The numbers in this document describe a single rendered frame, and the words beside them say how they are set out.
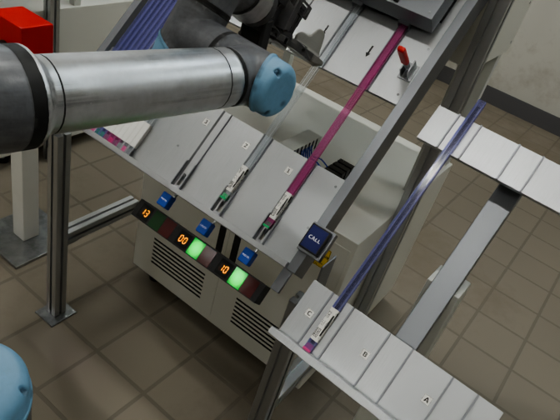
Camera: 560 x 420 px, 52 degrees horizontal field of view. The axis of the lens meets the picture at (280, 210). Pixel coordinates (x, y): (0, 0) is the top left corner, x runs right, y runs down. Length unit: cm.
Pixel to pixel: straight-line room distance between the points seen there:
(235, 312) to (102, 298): 46
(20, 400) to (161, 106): 39
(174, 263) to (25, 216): 55
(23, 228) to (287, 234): 120
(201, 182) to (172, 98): 56
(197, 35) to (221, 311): 112
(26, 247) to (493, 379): 166
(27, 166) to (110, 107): 138
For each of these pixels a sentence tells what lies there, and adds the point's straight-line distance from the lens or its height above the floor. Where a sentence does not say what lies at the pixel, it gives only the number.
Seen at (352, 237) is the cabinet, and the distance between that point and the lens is 137.
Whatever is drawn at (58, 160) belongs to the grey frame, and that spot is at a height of 57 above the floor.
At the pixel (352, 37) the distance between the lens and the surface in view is 123.
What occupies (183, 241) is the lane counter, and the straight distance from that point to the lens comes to 117.
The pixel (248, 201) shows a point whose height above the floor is 76.
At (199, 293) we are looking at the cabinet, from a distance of 180.
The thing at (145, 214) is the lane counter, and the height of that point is 65.
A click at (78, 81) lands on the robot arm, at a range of 57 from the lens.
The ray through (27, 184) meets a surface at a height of 24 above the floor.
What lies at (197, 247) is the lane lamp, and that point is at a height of 66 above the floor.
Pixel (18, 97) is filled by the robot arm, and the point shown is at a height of 116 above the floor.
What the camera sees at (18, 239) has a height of 1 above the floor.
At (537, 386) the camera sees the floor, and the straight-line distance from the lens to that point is 227.
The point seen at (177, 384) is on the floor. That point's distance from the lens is 175.
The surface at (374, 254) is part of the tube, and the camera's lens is 93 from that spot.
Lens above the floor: 140
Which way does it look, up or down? 34 degrees down
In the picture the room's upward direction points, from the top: 17 degrees clockwise
